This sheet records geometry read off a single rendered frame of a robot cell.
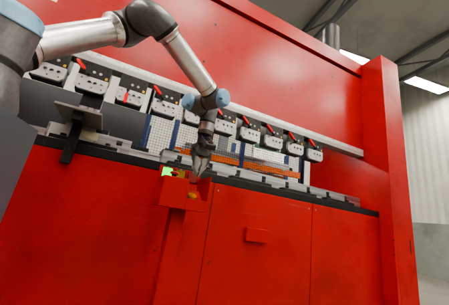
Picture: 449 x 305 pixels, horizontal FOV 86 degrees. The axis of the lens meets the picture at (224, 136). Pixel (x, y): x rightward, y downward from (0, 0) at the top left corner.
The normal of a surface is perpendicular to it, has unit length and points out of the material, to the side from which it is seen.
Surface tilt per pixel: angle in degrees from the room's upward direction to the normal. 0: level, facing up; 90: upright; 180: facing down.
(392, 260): 90
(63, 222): 90
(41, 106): 90
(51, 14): 90
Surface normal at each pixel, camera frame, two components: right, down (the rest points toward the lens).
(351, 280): 0.44, -0.22
